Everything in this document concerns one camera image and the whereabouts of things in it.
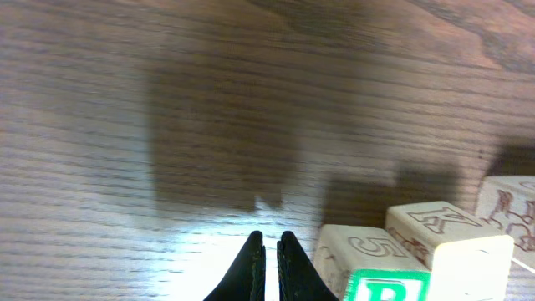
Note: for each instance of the green B block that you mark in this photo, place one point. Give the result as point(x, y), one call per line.
point(507, 203)

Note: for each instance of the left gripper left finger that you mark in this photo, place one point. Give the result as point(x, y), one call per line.
point(245, 279)

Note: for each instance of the yellow O block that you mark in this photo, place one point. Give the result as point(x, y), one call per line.
point(469, 260)

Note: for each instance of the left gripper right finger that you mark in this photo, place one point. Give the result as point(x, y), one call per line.
point(298, 279)

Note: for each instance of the green R block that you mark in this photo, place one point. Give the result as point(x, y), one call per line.
point(368, 264)

